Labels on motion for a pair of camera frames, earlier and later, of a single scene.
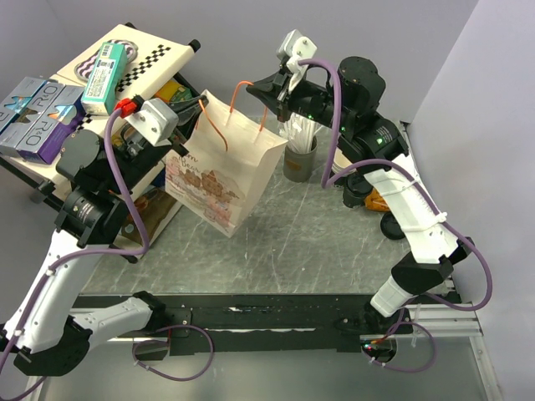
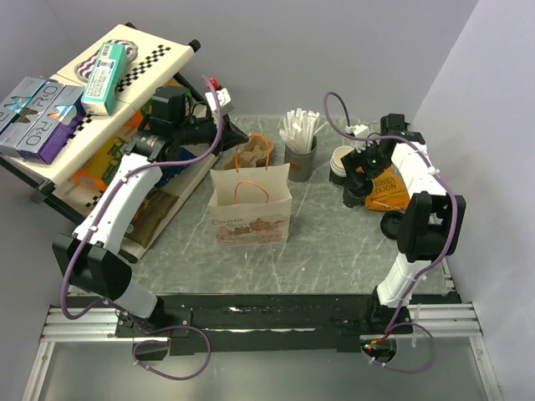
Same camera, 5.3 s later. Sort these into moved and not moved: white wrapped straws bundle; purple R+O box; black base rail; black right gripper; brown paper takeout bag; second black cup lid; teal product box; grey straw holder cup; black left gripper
Moved: black right gripper; black left gripper; brown paper takeout bag
Not moved: black base rail; white wrapped straws bundle; teal product box; grey straw holder cup; second black cup lid; purple R+O box
